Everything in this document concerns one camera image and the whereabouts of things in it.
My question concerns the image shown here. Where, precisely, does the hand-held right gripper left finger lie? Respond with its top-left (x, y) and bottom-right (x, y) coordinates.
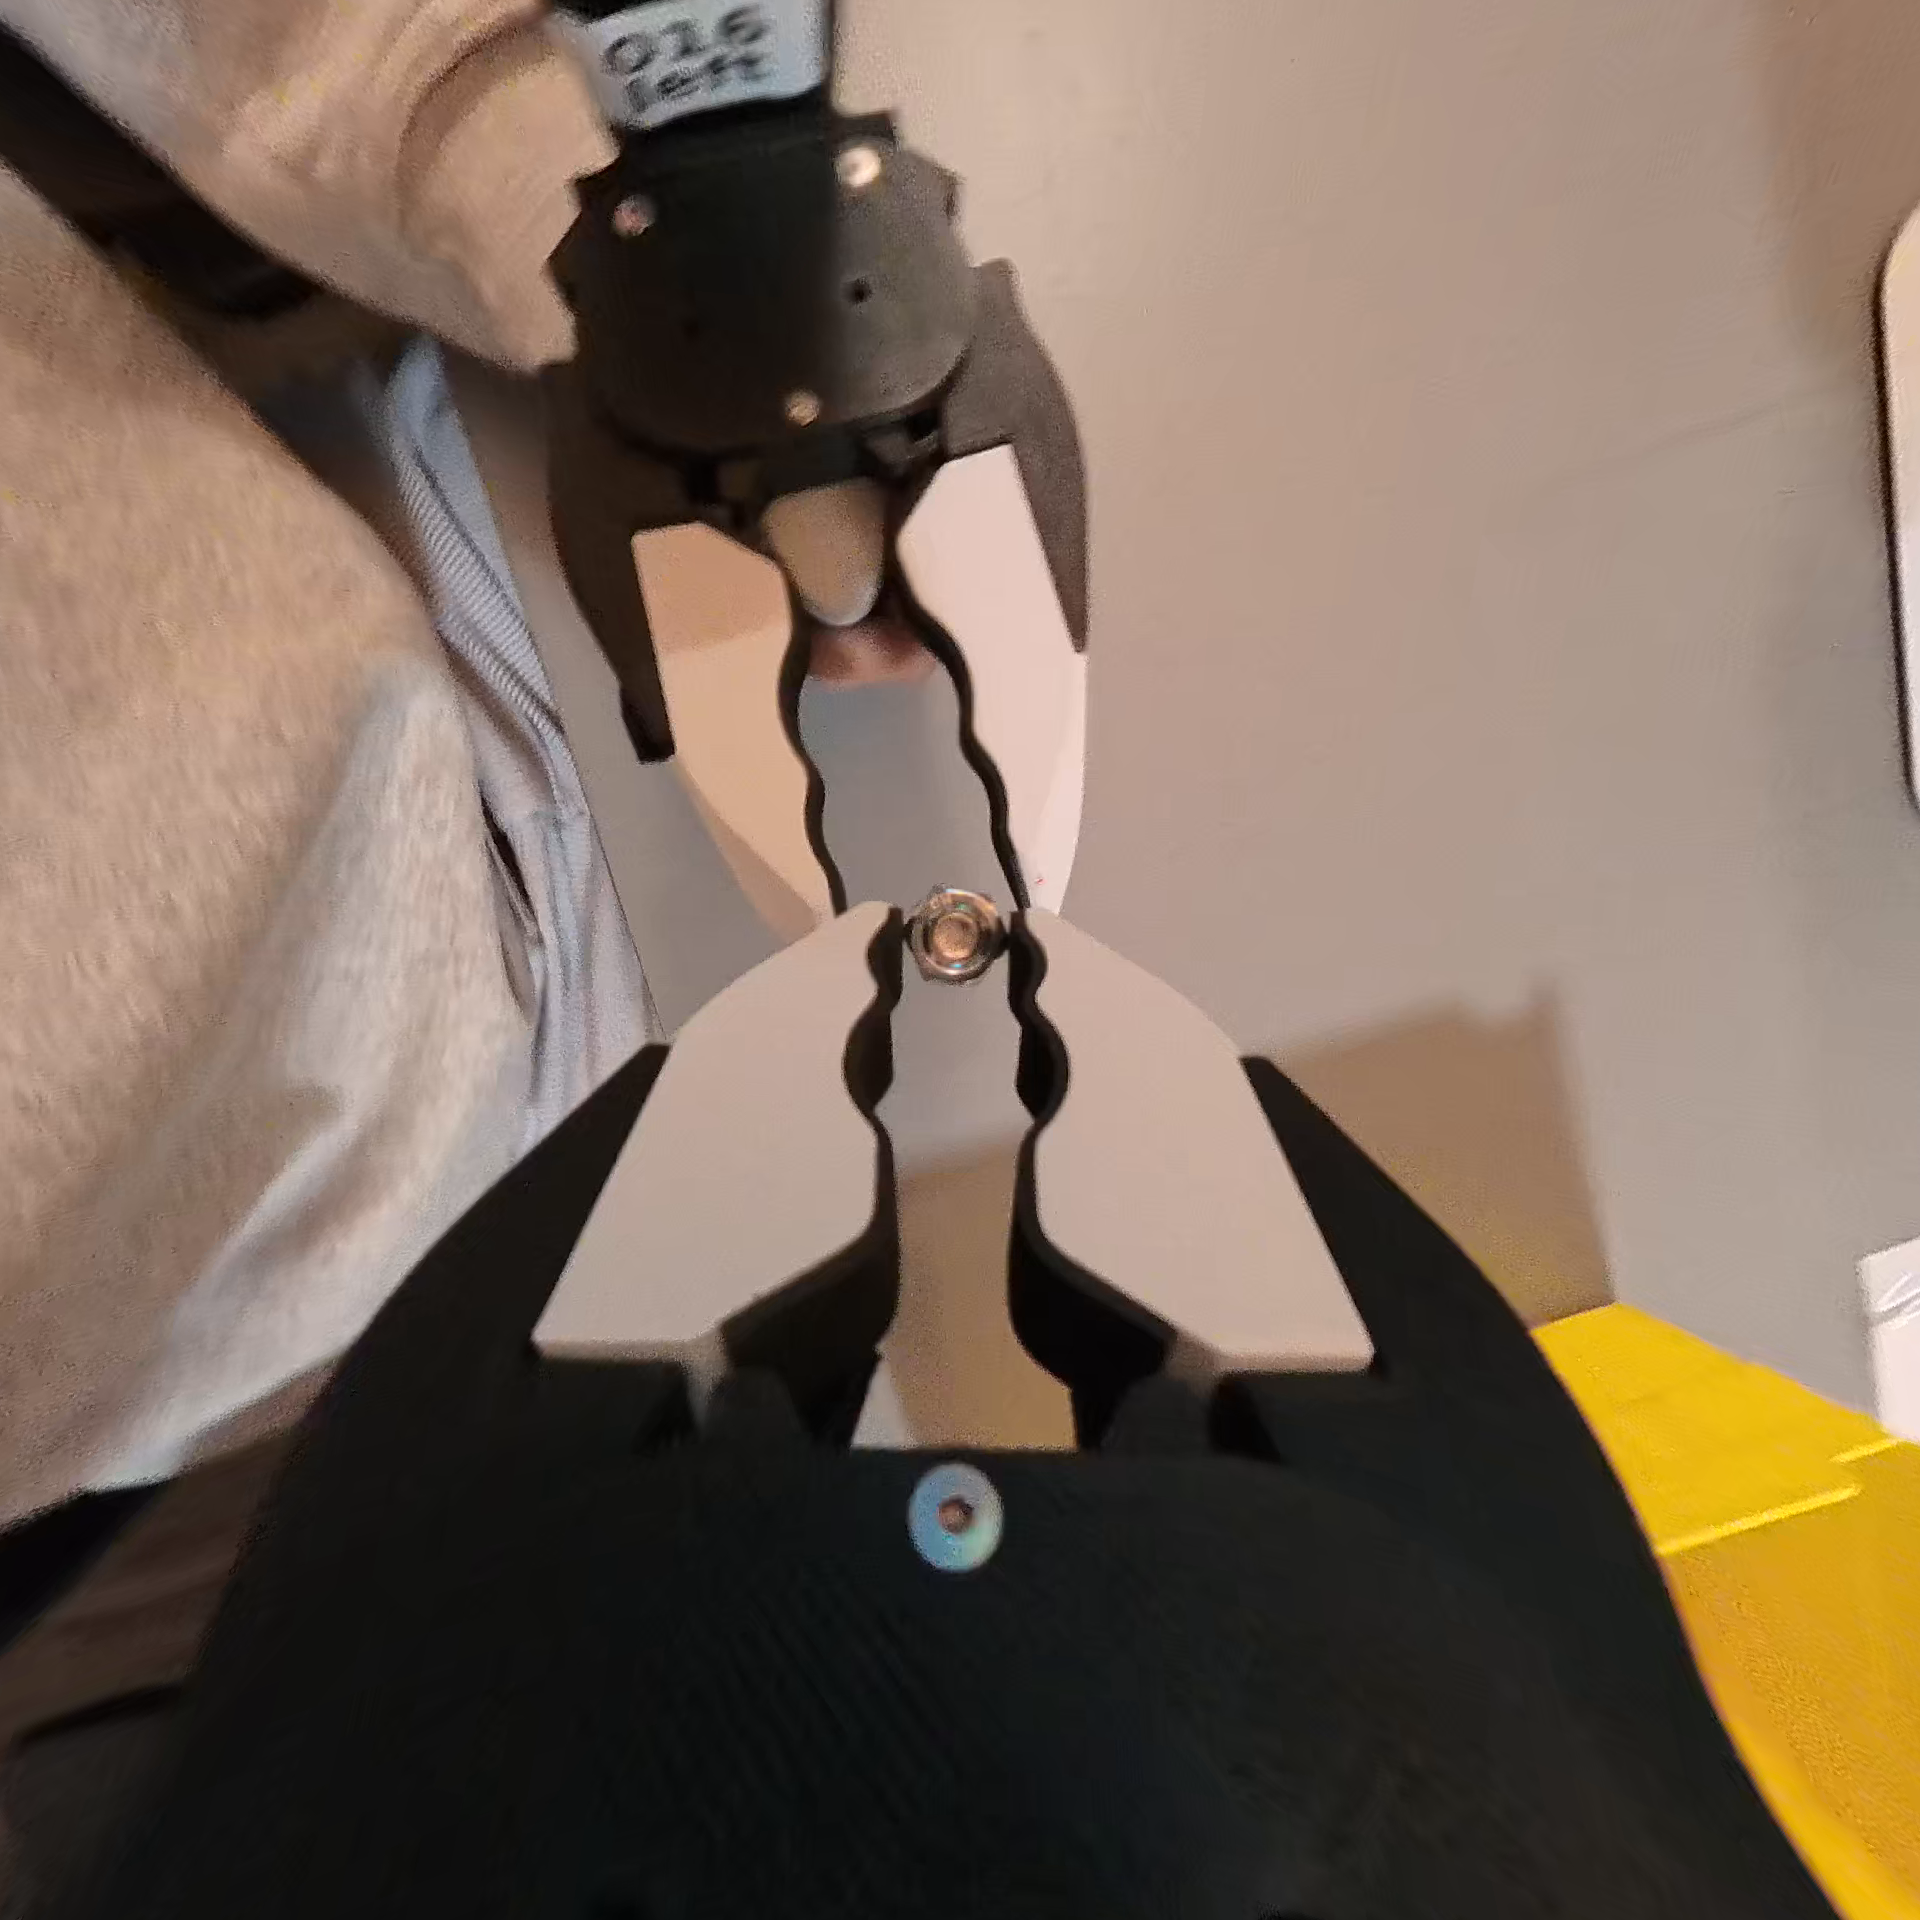
top-left (529, 900), bottom-right (906, 1416)

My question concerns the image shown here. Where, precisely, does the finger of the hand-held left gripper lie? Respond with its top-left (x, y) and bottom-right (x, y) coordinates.
top-left (896, 439), bottom-right (1089, 922)
top-left (631, 507), bottom-right (848, 952)

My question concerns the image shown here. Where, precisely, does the yellow plastic bin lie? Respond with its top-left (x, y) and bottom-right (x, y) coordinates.
top-left (1529, 1304), bottom-right (1920, 1920)

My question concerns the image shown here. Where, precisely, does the striped shirt hem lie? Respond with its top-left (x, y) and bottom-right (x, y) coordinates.
top-left (369, 336), bottom-right (664, 1114)

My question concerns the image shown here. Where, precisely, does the person's left hand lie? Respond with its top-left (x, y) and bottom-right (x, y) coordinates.
top-left (809, 617), bottom-right (923, 688)

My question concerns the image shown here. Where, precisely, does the person's grey sweatshirt torso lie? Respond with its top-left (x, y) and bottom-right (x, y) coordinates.
top-left (0, 164), bottom-right (512, 1532)

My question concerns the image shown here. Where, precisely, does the grey desk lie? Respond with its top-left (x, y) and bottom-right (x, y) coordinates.
top-left (450, 0), bottom-right (1920, 1455)

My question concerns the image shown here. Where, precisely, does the laminated instruction sheet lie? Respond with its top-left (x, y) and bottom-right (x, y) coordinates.
top-left (1856, 1237), bottom-right (1920, 1444)

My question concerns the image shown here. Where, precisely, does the white monitor stand base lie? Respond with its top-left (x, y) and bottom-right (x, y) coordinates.
top-left (1875, 208), bottom-right (1920, 819)

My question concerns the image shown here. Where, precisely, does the steel hex nut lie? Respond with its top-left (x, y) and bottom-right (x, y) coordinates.
top-left (903, 888), bottom-right (1003, 987)

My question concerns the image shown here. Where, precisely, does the person's left forearm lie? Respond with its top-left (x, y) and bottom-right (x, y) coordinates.
top-left (0, 0), bottom-right (617, 377)

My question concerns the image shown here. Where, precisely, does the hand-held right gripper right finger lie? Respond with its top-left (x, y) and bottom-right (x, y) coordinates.
top-left (1005, 908), bottom-right (1376, 1413)

